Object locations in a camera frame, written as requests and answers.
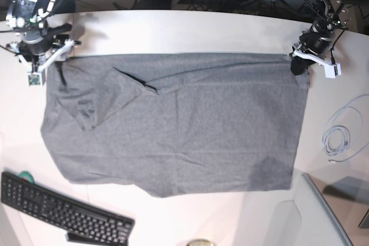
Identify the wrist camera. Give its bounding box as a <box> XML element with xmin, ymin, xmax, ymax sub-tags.
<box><xmin>27</xmin><ymin>71</ymin><xmax>46</xmax><ymax>86</ymax></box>
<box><xmin>324</xmin><ymin>63</ymin><xmax>342</xmax><ymax>79</ymax></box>

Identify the grey t-shirt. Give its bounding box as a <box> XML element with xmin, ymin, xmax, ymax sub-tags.
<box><xmin>41</xmin><ymin>54</ymin><xmax>309</xmax><ymax>198</ymax></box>

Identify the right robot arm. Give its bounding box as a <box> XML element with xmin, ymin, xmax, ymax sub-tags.
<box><xmin>1</xmin><ymin>0</ymin><xmax>80</xmax><ymax>71</ymax></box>

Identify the grey monitor edge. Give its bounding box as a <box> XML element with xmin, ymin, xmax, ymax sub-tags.
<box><xmin>307</xmin><ymin>174</ymin><xmax>368</xmax><ymax>245</ymax></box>

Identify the black keyboard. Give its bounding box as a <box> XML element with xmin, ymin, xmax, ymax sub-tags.
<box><xmin>1</xmin><ymin>172</ymin><xmax>135</xmax><ymax>245</ymax></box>

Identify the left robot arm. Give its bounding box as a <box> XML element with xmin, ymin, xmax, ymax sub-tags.
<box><xmin>278</xmin><ymin>0</ymin><xmax>347</xmax><ymax>79</ymax></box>

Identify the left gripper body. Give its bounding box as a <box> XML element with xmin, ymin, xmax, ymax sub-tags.
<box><xmin>299</xmin><ymin>34</ymin><xmax>332</xmax><ymax>58</ymax></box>

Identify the green tape roll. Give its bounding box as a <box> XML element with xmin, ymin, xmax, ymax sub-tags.
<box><xmin>18</xmin><ymin>171</ymin><xmax>35</xmax><ymax>184</ymax></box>

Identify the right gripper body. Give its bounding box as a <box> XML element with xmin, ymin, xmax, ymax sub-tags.
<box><xmin>17</xmin><ymin>34</ymin><xmax>72</xmax><ymax>65</ymax></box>

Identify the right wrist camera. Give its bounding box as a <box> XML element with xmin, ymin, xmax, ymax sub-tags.
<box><xmin>27</xmin><ymin>71</ymin><xmax>46</xmax><ymax>86</ymax></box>

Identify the coiled white cable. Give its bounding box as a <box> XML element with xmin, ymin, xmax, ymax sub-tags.
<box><xmin>321</xmin><ymin>94</ymin><xmax>369</xmax><ymax>163</ymax></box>

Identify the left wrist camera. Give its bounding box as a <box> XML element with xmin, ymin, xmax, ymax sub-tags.
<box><xmin>324</xmin><ymin>63</ymin><xmax>342</xmax><ymax>79</ymax></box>

